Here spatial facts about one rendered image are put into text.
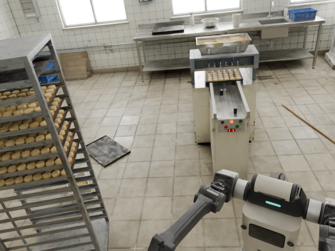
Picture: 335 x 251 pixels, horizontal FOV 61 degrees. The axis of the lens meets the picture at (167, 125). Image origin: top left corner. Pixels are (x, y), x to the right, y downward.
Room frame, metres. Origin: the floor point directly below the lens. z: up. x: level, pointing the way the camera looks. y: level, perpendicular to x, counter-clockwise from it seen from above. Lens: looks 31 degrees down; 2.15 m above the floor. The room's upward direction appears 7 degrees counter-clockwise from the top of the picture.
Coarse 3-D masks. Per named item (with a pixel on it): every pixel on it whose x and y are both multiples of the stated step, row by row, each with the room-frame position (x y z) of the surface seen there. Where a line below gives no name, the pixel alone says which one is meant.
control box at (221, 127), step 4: (220, 120) 2.16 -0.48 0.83; (224, 120) 2.15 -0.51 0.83; (228, 120) 2.15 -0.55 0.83; (232, 120) 2.14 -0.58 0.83; (236, 120) 2.14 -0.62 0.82; (244, 120) 2.13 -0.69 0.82; (220, 124) 2.16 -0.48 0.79; (224, 124) 2.15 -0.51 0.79; (228, 124) 2.15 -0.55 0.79; (232, 124) 2.14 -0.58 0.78; (236, 124) 2.14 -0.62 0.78; (240, 124) 2.13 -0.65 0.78; (244, 124) 2.13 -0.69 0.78; (220, 128) 2.16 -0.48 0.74; (224, 128) 2.15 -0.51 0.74; (228, 128) 2.15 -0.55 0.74; (232, 128) 2.14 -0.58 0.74; (236, 128) 2.14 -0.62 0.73; (240, 128) 2.13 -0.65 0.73; (244, 128) 2.13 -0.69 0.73
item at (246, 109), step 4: (236, 84) 2.81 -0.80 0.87; (240, 88) 2.62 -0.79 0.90; (240, 92) 2.53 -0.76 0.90; (240, 96) 2.51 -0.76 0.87; (244, 96) 2.43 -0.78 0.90; (244, 100) 2.35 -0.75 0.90; (244, 104) 2.27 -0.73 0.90; (244, 108) 2.25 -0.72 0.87; (248, 108) 2.19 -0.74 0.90; (248, 112) 2.12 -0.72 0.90; (248, 116) 2.12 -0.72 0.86
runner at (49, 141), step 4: (44, 140) 1.35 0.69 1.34; (48, 140) 1.36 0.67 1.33; (52, 140) 1.36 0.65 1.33; (20, 144) 1.35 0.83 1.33; (24, 144) 1.35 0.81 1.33; (28, 144) 1.35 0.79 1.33; (32, 144) 1.35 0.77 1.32; (36, 144) 1.35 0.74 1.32; (40, 144) 1.35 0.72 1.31; (44, 144) 1.35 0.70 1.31; (0, 148) 1.34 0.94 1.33; (4, 148) 1.34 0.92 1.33; (8, 148) 1.34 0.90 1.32; (12, 148) 1.34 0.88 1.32; (16, 148) 1.34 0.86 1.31; (20, 148) 1.34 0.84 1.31
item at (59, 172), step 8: (72, 144) 1.71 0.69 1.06; (72, 152) 1.60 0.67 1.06; (72, 160) 1.54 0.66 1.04; (16, 176) 1.44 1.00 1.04; (24, 176) 1.43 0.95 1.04; (32, 176) 1.42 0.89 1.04; (40, 176) 1.39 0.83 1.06; (48, 176) 1.39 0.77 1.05; (56, 176) 1.38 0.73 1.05; (0, 184) 1.36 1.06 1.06; (8, 184) 1.36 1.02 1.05
